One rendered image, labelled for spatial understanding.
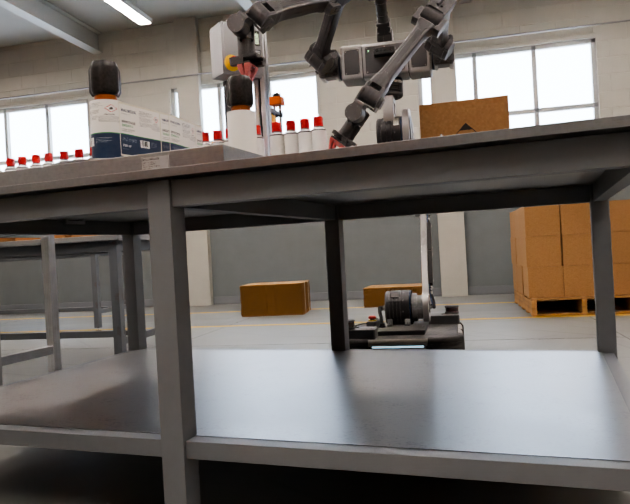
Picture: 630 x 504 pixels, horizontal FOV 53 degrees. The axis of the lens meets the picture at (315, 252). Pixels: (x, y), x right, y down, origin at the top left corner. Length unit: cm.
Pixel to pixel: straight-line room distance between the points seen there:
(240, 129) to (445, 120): 74
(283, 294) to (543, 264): 248
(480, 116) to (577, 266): 332
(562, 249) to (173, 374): 433
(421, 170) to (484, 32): 679
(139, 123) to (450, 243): 595
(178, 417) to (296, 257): 646
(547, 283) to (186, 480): 426
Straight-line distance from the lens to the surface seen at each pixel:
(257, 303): 633
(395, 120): 281
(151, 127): 191
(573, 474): 128
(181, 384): 147
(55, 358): 301
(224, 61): 237
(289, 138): 219
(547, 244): 540
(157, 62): 885
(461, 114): 226
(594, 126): 119
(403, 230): 763
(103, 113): 180
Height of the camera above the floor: 63
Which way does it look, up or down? level
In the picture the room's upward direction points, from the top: 3 degrees counter-clockwise
